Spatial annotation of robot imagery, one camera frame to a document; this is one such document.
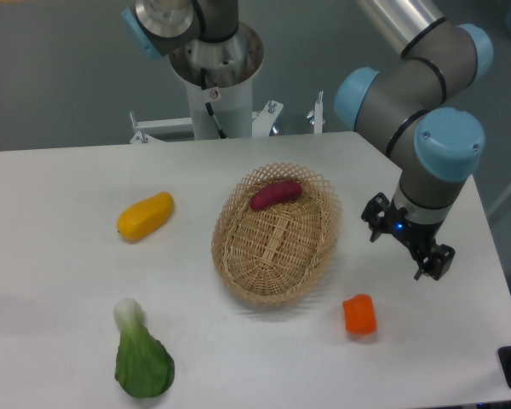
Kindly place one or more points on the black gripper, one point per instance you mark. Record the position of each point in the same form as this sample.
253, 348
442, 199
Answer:
415, 227

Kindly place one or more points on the purple sweet potato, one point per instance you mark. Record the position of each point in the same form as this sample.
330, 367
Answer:
278, 192

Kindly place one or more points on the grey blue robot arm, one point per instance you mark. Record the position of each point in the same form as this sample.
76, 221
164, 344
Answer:
403, 115

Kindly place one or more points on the woven wicker basket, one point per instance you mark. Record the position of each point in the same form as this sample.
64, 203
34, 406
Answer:
276, 255

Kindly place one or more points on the yellow mango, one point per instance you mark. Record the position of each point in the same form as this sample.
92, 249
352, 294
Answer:
144, 217

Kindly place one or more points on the green bok choy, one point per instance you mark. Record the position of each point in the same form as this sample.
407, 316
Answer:
144, 368

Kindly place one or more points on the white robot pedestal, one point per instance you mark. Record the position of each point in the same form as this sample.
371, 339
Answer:
220, 73

